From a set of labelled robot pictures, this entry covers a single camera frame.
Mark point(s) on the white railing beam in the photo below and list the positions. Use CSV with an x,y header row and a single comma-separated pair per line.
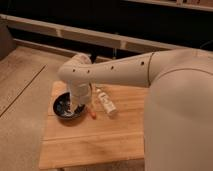
x,y
86,36

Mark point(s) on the orange carrot toy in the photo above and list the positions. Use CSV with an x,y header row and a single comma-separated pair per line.
x,y
91,111

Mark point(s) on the white plastic bottle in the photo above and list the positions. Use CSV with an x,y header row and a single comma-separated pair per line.
x,y
107,104

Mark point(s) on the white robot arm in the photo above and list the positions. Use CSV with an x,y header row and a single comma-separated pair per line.
x,y
178,111

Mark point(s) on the wooden board table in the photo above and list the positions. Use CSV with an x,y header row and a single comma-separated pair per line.
x,y
101,139

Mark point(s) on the black frying pan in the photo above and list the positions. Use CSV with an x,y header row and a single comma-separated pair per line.
x,y
61,107

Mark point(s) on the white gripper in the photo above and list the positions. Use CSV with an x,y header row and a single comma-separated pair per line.
x,y
80,94

